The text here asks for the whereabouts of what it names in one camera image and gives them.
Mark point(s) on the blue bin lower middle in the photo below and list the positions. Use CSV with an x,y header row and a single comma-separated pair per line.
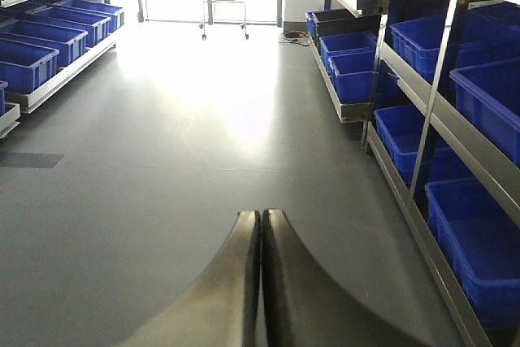
x,y
400,129

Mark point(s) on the blue bin near right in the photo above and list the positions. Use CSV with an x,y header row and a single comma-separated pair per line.
x,y
481,244

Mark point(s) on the blue bin left row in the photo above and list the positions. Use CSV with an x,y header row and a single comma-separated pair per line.
x,y
26,67

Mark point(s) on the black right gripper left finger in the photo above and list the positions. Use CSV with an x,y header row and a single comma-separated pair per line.
x,y
220,306

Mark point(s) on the steel rack right side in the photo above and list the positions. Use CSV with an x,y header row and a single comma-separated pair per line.
x,y
419,43

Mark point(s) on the steel rack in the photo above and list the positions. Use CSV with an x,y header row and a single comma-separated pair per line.
x,y
419,43
81,30

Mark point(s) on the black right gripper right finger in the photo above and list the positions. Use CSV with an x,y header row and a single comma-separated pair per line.
x,y
304,305

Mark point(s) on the steel rack left side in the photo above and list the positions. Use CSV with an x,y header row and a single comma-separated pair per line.
x,y
81,30

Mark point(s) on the blue bin upper right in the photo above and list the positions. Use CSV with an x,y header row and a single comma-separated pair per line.
x,y
488,96

